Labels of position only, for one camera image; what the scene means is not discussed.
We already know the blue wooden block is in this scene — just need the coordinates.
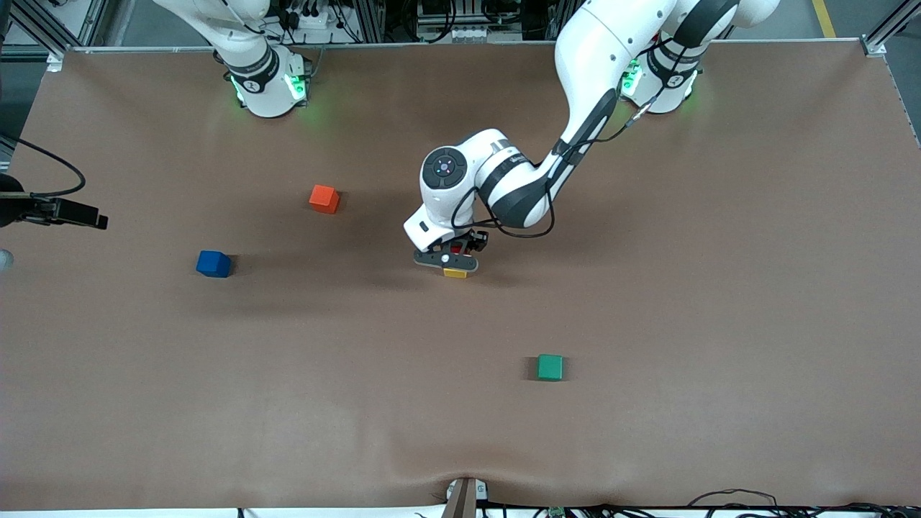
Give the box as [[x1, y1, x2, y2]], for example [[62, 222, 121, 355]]
[[196, 250, 232, 278]]

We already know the black cable bundle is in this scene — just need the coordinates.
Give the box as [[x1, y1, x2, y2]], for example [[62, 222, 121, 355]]
[[687, 488, 921, 518]]

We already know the orange wooden block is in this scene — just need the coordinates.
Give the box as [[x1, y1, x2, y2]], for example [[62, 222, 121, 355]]
[[309, 184, 340, 215]]

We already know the aluminium frame profile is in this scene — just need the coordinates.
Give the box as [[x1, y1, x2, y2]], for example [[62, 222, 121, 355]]
[[0, 0, 109, 69], [860, 0, 921, 57]]

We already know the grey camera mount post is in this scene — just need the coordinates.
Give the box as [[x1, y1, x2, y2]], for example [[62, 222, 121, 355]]
[[440, 476, 490, 518]]

